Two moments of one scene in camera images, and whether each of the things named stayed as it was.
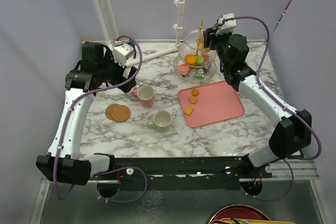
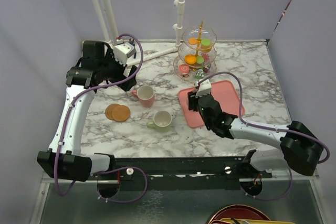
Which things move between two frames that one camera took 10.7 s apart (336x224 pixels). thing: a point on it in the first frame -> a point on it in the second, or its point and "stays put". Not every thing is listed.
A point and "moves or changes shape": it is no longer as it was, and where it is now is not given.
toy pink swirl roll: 184,68 stays put
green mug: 162,120 stays put
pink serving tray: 216,102 stays put
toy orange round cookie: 193,99 moves or changes shape
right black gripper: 210,38 -> 192,100
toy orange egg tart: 190,59 stays put
